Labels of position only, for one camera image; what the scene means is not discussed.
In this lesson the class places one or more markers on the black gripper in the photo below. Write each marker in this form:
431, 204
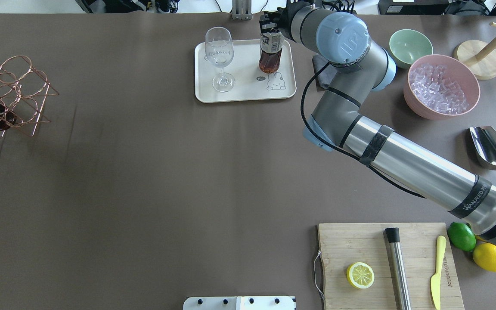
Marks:
285, 20

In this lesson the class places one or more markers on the copper wire bottle basket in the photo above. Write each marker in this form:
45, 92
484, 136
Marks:
24, 90

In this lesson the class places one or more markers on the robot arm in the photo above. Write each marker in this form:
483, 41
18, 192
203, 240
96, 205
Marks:
336, 123

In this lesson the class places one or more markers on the clear wine glass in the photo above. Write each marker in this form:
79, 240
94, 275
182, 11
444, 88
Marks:
219, 51

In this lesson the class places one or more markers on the cream rabbit tray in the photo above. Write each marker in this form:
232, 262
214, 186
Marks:
251, 82

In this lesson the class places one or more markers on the grey folded cloth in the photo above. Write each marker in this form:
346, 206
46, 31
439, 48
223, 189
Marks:
327, 75

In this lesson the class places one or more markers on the green bowl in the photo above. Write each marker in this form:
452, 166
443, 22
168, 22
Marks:
408, 45

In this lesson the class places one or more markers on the pink bowl of ice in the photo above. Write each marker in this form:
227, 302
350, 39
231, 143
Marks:
438, 87

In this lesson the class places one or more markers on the wooden mug tree stand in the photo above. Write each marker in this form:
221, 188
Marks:
478, 56

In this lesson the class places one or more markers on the bamboo cutting board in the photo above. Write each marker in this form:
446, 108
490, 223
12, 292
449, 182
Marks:
342, 244

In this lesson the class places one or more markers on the steel ice scoop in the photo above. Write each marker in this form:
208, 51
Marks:
484, 138

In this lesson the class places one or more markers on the half lemon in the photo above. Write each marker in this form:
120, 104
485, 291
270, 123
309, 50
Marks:
360, 275

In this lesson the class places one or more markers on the steel muddler black tip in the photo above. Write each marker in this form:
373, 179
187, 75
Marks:
394, 243

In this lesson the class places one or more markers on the green lime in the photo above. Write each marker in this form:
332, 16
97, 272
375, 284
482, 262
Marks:
461, 236

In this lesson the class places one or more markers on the yellow plastic knife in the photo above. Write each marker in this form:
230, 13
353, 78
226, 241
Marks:
435, 280

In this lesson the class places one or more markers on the yellow lemon near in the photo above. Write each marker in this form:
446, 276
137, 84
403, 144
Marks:
484, 256

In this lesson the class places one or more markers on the aluminium frame post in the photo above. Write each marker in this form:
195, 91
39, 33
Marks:
241, 10

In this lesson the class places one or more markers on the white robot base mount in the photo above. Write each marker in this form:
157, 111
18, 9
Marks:
267, 302

